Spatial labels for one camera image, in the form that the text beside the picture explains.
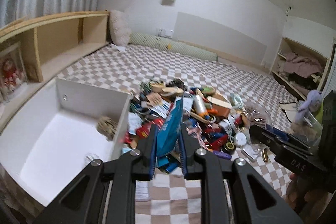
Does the wardrobe shelf with clothes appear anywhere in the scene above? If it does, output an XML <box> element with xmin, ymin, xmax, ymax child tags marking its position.
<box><xmin>270</xmin><ymin>37</ymin><xmax>335</xmax><ymax>100</ymax></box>

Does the red box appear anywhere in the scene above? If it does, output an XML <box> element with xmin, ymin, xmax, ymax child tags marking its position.
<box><xmin>135</xmin><ymin>118</ymin><xmax>165</xmax><ymax>139</ymax></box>

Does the white bottle orange cap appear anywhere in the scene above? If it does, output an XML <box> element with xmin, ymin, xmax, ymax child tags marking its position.
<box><xmin>193</xmin><ymin>95</ymin><xmax>210</xmax><ymax>120</ymax></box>

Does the person right hand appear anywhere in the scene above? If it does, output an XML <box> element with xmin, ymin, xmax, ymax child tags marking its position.
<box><xmin>285</xmin><ymin>173</ymin><xmax>332</xmax><ymax>217</ymax></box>

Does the green long bolster pillow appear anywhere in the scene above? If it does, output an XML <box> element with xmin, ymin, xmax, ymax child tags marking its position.
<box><xmin>129</xmin><ymin>32</ymin><xmax>218</xmax><ymax>61</ymax></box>

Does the white round tape measure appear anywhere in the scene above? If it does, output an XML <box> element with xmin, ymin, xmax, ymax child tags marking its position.
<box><xmin>234</xmin><ymin>132</ymin><xmax>247</xmax><ymax>147</ymax></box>

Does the white wall panel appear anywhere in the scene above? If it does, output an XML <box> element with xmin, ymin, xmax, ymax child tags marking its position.
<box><xmin>173</xmin><ymin>12</ymin><xmax>266</xmax><ymax>65</ymax></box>

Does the purple lighter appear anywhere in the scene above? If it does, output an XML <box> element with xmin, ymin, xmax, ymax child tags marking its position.
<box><xmin>213</xmin><ymin>151</ymin><xmax>232</xmax><ymax>160</ymax></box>

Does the wooden bedside shelf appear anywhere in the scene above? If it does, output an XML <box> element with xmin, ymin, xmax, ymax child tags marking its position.
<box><xmin>1</xmin><ymin>11</ymin><xmax>109</xmax><ymax>129</ymax></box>

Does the white storage box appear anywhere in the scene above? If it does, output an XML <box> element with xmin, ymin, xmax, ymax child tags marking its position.
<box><xmin>1</xmin><ymin>79</ymin><xmax>130</xmax><ymax>206</ymax></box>

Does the fluffy white pillow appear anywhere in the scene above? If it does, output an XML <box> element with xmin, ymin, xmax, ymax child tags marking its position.
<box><xmin>109</xmin><ymin>10</ymin><xmax>131</xmax><ymax>47</ymax></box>

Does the gold lighter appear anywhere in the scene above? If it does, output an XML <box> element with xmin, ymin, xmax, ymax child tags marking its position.
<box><xmin>261</xmin><ymin>149</ymin><xmax>269</xmax><ymax>162</ymax></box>

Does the purple plush toy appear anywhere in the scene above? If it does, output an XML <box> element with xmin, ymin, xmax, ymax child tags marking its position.
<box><xmin>294</xmin><ymin>90</ymin><xmax>322</xmax><ymax>124</ymax></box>

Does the blue sachet packet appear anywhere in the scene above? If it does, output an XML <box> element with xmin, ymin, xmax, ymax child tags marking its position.
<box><xmin>156</xmin><ymin>98</ymin><xmax>183</xmax><ymax>157</ymax></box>

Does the black round badge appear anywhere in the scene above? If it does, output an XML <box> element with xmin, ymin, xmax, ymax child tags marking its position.
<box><xmin>222</xmin><ymin>141</ymin><xmax>236</xmax><ymax>155</ymax></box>

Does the checkered bed sheet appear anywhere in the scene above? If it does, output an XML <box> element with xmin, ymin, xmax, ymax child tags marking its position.
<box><xmin>58</xmin><ymin>45</ymin><xmax>294</xmax><ymax>223</ymax></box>

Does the wall power socket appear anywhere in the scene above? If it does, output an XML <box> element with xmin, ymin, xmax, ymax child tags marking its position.
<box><xmin>155</xmin><ymin>28</ymin><xmax>174</xmax><ymax>39</ymax></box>

